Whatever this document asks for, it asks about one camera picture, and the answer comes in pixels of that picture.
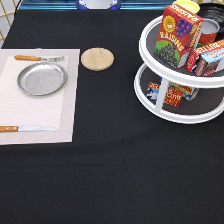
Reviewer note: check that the yellow blue small box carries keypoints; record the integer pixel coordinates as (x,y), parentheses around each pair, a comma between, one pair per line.
(188,93)

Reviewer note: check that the white two-tier lazy Susan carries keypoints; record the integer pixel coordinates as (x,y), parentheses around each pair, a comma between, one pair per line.
(153,77)

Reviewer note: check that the round metal plate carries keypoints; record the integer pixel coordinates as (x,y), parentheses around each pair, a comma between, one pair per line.
(41,78)

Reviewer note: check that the green yellow parmesan can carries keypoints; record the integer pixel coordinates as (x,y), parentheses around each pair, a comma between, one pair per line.
(189,5)

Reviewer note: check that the black ribbed bowl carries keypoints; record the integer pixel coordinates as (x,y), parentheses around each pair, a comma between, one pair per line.
(213,11)

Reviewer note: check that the wooden handled fork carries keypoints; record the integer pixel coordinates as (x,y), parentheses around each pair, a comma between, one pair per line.
(37,58)

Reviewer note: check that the wooden handled knife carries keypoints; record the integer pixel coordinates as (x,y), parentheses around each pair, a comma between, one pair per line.
(4,129)

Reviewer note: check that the beige woven placemat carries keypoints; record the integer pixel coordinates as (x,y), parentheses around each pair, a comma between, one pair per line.
(55,110)

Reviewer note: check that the red blue small box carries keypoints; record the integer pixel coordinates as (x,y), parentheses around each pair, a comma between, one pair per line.
(173,96)

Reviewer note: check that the red raisins box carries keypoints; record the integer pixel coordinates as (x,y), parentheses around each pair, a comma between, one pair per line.
(178,33)

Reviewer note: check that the red tin can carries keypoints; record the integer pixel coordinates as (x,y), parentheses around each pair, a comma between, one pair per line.
(208,31)

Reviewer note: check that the round wooden coaster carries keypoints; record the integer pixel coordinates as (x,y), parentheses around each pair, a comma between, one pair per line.
(97,59)

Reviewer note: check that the brown white snack box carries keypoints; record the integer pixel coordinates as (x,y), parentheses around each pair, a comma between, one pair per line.
(210,62)

